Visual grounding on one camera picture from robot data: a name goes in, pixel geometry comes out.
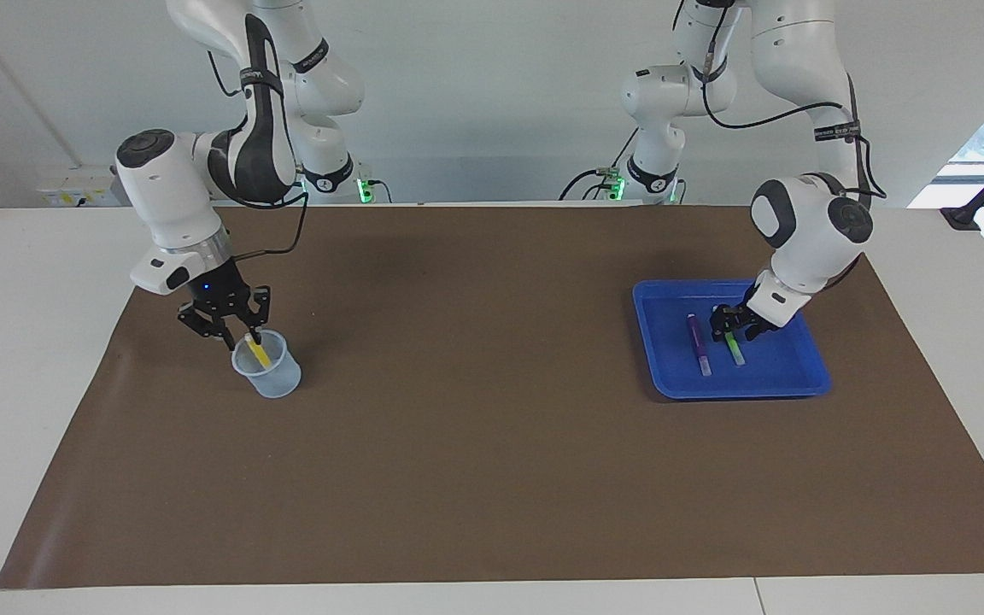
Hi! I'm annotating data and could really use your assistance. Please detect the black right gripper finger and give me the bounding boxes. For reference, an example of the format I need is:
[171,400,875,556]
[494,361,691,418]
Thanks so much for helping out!
[236,286,272,345]
[178,303,237,351]

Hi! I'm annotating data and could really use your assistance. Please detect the purple marker pen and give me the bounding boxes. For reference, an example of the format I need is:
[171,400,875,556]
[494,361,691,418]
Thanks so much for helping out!
[686,313,712,378]

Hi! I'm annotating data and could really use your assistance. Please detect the blue plastic tray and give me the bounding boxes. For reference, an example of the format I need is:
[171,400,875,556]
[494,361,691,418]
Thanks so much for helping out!
[632,278,832,401]

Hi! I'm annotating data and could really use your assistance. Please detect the translucent plastic cup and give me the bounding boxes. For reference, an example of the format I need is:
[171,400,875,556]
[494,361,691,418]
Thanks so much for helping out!
[231,329,302,399]

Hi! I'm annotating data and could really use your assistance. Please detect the brown paper table mat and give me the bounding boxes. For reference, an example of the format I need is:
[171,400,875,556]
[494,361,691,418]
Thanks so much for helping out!
[0,205,984,590]

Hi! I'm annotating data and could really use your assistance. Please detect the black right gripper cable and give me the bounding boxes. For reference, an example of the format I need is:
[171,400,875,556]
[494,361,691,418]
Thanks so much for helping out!
[206,47,312,259]

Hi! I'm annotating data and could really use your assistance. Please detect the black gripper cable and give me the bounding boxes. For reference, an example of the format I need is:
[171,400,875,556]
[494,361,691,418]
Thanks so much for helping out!
[206,47,312,259]
[695,0,887,202]

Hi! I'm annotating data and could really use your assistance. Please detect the black right base cables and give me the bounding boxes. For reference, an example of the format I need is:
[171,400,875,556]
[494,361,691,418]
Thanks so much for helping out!
[268,165,392,206]

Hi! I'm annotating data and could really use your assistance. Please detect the black base cables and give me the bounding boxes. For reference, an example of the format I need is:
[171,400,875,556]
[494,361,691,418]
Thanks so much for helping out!
[559,132,640,202]
[268,165,392,206]

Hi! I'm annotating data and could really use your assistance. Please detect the white wall socket box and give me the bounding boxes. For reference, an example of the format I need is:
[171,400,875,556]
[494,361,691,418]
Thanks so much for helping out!
[37,167,130,208]

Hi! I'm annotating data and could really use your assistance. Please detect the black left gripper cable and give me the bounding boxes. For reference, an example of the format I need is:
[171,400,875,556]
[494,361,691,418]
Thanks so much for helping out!
[695,0,887,202]

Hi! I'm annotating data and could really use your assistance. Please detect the black left base cables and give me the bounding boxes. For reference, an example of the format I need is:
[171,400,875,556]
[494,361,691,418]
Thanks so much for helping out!
[559,132,640,202]

